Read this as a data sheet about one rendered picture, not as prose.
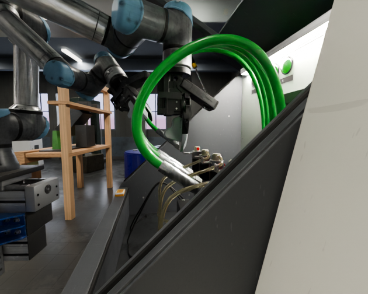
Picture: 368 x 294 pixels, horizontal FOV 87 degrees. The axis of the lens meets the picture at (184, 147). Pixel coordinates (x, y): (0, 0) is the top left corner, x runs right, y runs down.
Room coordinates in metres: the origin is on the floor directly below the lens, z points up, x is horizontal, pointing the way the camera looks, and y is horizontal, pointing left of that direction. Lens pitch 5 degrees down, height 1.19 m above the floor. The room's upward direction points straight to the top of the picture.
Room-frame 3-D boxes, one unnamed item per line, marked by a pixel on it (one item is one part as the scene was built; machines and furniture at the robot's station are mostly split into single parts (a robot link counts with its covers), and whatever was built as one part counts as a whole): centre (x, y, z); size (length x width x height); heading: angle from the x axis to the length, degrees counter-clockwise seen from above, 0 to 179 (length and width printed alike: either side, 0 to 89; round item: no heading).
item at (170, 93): (0.52, 0.03, 1.28); 0.09 x 0.08 x 0.12; 100
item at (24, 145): (5.95, 4.90, 0.69); 0.75 x 0.61 x 1.39; 89
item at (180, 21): (0.52, 0.02, 1.44); 0.09 x 0.08 x 0.11; 124
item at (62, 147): (3.18, 2.10, 1.00); 1.55 x 1.38 x 2.00; 3
